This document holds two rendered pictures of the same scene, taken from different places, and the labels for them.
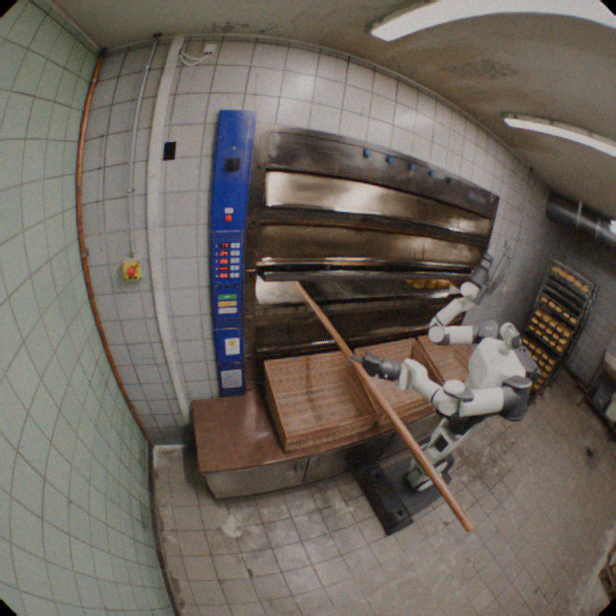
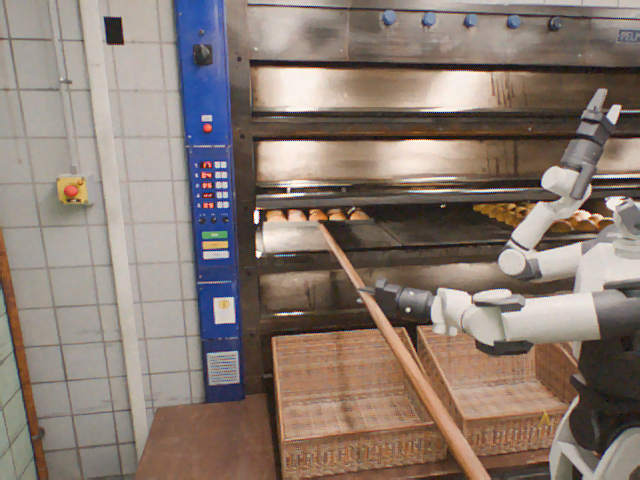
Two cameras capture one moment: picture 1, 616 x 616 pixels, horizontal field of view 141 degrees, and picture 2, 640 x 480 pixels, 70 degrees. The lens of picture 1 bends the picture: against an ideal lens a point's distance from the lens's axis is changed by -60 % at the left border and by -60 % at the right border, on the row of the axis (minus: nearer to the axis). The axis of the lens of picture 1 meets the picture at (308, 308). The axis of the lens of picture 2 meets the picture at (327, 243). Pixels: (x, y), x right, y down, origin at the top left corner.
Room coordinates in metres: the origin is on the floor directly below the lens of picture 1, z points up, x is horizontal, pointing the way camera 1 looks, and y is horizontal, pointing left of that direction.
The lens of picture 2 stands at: (-0.40, -0.43, 1.69)
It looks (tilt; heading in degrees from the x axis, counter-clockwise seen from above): 15 degrees down; 15
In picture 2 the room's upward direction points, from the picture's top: straight up
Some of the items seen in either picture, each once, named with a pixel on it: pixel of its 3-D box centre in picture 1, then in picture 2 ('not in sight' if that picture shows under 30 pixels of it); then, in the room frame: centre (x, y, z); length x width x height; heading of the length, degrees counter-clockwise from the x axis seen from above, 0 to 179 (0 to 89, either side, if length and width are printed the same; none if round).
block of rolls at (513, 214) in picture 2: (415, 271); (539, 214); (2.19, -0.91, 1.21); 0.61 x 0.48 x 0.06; 24
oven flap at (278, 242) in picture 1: (407, 248); (482, 158); (1.55, -0.55, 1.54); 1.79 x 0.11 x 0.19; 114
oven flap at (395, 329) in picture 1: (388, 320); (471, 282); (1.55, -0.55, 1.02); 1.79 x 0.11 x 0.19; 114
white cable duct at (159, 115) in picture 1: (155, 266); (111, 190); (0.97, 0.72, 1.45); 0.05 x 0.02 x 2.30; 114
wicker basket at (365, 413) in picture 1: (319, 397); (351, 393); (1.07, -0.14, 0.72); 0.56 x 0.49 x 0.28; 114
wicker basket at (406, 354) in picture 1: (399, 377); (503, 378); (1.32, -0.69, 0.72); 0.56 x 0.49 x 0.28; 115
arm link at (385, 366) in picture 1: (376, 367); (397, 302); (0.83, -0.31, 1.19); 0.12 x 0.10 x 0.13; 78
